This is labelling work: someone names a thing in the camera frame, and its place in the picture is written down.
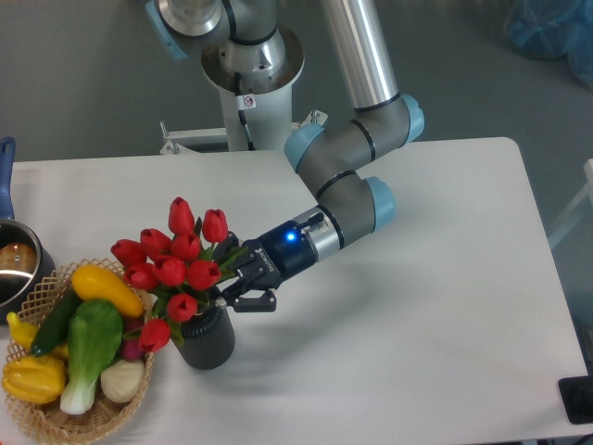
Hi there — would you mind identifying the red tulip bouquet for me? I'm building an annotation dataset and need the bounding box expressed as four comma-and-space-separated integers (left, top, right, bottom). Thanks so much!
110, 197, 242, 352

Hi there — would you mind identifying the blue plastic bag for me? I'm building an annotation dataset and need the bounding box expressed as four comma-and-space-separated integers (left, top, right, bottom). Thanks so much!
503, 1, 592, 86

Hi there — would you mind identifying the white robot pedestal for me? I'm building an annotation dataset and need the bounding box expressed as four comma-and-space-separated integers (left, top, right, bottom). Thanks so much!
160, 25, 327, 155

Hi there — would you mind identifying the yellow bell pepper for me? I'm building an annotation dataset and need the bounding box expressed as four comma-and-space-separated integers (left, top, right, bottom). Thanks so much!
2, 355, 66, 405

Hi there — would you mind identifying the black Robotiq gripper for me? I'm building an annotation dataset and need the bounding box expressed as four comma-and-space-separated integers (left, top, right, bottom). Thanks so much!
213, 221, 317, 312

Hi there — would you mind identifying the blue handled saucepan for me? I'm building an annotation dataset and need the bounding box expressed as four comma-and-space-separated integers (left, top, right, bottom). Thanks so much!
1, 136, 55, 325

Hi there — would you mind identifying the purple red radish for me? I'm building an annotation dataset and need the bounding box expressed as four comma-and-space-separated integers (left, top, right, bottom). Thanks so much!
120, 319, 145, 361

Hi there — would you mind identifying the black device at table edge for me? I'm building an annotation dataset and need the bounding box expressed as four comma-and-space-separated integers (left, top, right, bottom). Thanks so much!
558, 375, 592, 425

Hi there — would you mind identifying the small yellow gourd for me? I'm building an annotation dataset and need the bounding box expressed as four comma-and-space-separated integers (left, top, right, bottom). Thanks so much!
6, 311, 69, 361

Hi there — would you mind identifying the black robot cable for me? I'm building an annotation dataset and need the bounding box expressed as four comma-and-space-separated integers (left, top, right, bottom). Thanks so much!
233, 72, 256, 151

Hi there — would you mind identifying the yellow squash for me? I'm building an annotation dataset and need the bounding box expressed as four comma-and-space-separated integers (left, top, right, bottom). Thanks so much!
71, 264, 145, 318

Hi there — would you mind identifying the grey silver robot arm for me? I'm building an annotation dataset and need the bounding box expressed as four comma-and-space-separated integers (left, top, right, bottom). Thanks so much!
146, 1, 424, 312

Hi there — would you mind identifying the dark grey ribbed vase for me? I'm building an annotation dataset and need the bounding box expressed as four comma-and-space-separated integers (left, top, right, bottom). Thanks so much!
178, 308, 235, 370

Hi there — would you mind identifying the green bok choy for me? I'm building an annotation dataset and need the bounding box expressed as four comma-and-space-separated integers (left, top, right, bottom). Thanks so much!
60, 299, 123, 415

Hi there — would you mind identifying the woven wicker basket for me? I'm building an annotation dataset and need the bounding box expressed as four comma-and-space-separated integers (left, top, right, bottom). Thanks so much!
5, 259, 154, 444

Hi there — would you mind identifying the white garlic bulb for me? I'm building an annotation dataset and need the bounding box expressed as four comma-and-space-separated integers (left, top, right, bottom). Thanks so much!
100, 360, 145, 403

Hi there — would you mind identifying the dark green cucumber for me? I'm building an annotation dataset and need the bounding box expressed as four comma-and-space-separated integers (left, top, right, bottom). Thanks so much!
30, 287, 82, 357

